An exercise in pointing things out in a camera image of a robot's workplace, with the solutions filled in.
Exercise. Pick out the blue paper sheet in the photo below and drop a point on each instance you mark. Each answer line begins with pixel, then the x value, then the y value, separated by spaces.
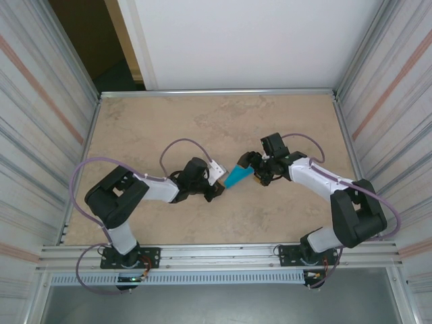
pixel 236 177

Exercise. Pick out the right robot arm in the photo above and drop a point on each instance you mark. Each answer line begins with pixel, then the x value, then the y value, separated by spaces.
pixel 324 236

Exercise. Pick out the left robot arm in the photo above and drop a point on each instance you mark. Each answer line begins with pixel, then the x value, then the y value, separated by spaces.
pixel 121 238

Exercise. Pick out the small circuit board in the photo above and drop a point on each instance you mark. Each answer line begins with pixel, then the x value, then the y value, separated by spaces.
pixel 314 275
pixel 133 279

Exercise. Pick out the long aluminium mounting rail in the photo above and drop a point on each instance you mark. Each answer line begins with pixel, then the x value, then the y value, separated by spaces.
pixel 216 253

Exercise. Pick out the aluminium table side rail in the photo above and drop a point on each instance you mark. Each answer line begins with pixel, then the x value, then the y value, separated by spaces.
pixel 92 128
pixel 344 128

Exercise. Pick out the aluminium table edge rail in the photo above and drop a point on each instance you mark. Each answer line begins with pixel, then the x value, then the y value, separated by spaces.
pixel 216 92

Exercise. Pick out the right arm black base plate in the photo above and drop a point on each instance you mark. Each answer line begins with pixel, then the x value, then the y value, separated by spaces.
pixel 287 253

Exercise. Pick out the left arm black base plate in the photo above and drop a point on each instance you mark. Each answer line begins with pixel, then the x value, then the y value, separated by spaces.
pixel 152 253

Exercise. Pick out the beige door frame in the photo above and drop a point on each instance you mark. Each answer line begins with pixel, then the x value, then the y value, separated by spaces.
pixel 125 40

